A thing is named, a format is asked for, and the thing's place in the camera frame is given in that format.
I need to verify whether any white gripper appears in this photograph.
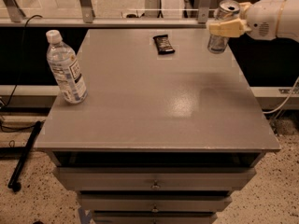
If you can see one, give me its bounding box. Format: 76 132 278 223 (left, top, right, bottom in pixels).
208 0 286 40

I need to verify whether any silver blue redbull can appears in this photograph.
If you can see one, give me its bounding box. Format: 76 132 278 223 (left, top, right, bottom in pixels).
207 0 240 54

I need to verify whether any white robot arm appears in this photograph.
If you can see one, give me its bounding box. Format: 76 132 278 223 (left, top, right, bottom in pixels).
208 0 299 42

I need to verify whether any dark rxbar chocolate wrapper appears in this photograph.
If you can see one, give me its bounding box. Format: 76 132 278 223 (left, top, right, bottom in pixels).
153 35 175 55

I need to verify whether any grey drawer cabinet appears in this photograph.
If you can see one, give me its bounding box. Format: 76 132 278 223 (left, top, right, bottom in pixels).
33 27 281 224

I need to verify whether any clear plastic water bottle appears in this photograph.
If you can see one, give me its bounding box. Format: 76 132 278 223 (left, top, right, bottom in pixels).
46 30 87 104

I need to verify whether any top grey drawer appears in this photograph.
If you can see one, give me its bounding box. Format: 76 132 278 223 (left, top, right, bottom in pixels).
54 167 256 191

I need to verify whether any grey drawer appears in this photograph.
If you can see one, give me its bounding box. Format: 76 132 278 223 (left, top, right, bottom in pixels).
93 213 217 224
78 193 232 212
54 167 256 191

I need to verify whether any middle grey drawer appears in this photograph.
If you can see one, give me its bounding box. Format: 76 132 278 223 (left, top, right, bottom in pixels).
78 193 232 212

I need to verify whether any bottom grey drawer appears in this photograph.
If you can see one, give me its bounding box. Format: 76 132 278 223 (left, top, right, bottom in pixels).
93 213 217 224

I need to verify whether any black rod on floor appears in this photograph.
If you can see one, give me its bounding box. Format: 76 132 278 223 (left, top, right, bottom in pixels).
7 121 42 192

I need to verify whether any white cable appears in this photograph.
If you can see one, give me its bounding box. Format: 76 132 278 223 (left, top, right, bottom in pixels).
262 77 299 116

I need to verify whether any black cable on floor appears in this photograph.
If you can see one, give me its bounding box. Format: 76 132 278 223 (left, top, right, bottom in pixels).
0 14 44 133

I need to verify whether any metal railing frame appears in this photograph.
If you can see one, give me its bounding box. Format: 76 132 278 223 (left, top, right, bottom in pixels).
0 0 299 29

